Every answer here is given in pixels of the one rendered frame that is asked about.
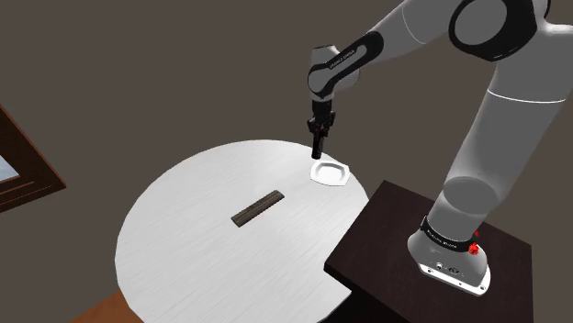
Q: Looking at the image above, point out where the white octagonal plate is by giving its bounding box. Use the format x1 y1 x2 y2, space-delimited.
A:
309 160 351 188

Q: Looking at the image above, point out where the dark brown remote control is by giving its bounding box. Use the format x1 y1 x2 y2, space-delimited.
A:
230 189 287 228

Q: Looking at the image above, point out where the dark robot stand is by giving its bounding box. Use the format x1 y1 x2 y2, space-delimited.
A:
323 179 534 323

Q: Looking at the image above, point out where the round white table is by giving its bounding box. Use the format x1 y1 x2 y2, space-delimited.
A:
114 139 371 323

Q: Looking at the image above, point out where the brown wooden framed window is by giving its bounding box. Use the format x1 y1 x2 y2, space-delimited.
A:
0 103 68 214

